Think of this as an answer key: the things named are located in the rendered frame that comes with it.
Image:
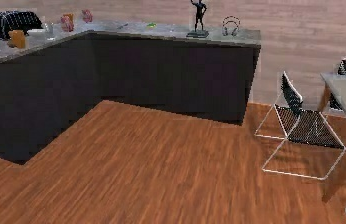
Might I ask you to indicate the black kitchen counter grey top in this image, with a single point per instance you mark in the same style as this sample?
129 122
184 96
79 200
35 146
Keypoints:
121 76

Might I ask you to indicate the green small object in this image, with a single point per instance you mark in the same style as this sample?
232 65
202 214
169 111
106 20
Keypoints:
151 24

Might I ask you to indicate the black figure statue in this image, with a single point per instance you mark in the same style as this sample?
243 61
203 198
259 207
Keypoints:
199 18

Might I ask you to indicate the pink and orange object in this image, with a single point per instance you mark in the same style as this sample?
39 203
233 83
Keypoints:
67 22

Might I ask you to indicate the clear glass cup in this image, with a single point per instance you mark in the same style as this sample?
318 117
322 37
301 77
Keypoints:
49 30

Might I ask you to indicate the grey headphones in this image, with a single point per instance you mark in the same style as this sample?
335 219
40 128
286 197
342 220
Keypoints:
231 26

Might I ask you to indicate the pink small object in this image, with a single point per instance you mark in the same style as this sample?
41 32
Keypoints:
87 15

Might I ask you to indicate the grey pen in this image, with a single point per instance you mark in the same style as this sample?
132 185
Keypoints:
122 26

